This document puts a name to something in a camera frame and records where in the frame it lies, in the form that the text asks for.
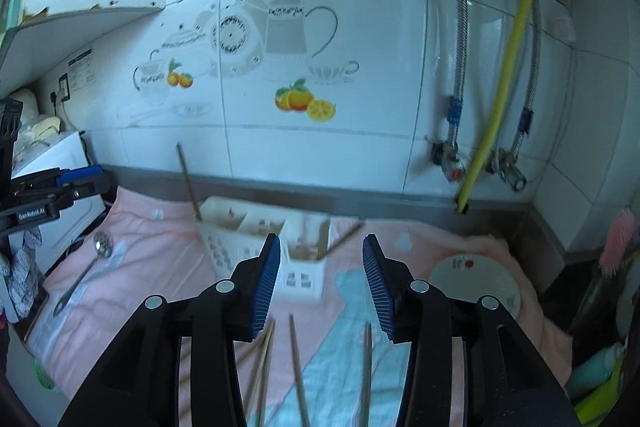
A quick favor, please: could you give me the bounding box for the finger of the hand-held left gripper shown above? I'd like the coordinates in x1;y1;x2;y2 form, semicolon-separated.
14;174;112;214
11;165;105;196

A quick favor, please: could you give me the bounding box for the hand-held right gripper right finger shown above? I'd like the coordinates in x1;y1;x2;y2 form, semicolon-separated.
361;234;583;427

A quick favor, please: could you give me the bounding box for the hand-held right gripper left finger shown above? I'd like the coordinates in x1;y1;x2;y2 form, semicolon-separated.
57;233;282;427

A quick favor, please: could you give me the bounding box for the white plastic utensil holder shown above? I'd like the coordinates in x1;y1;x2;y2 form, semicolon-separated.
195;196;333;305

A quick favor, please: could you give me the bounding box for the metal spoon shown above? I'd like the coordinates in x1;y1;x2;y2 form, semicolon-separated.
52;231;115;318

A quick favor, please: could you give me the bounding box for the wooden chopstick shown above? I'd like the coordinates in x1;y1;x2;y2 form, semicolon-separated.
327;222;365;253
234;338;271;367
289;314;308;427
360;323;373;427
258;336;275;427
247;319;276;409
176;144;202;222

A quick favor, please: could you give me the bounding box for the cream lid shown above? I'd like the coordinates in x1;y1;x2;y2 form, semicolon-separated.
27;116;63;142

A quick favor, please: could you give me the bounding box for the white kitchen appliance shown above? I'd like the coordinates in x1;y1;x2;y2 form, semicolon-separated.
10;130;108;278

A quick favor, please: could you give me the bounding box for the white rounded jar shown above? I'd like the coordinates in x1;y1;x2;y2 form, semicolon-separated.
10;89;42;120

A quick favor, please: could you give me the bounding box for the white round plate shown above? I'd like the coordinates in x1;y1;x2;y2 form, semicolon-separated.
429;254;522;323

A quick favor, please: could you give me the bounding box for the white label sticker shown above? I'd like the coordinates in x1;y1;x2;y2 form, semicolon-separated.
67;48;97;92

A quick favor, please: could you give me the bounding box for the pink and blue towel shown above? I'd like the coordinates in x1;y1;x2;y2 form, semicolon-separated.
25;186;573;427

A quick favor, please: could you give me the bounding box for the patterned grey cloth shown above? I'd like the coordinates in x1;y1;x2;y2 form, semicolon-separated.
0;227;48;323

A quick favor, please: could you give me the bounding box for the metal water valve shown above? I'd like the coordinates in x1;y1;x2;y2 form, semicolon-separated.
432;139;468;182
492;148;527;192

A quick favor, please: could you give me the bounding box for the green mesh item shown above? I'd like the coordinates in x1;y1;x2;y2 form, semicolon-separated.
31;359;58;392

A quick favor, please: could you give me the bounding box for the dark glass bottle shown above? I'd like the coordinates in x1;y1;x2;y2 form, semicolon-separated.
570;257;621;338

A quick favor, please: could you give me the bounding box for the teal plastic bottle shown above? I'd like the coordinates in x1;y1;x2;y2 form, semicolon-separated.
565;342;628;400

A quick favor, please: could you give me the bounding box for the pink bristle brush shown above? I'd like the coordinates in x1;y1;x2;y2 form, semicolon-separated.
599;207;638;278

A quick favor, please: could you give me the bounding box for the yellow-green plastic item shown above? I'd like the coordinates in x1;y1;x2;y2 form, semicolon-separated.
572;357;636;418

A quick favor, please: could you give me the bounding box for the yellow corrugated hose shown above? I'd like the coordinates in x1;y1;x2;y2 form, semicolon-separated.
456;0;537;214

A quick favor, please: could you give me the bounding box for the braided metal hose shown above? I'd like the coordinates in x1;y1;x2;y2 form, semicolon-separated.
507;0;568;155
429;0;468;158

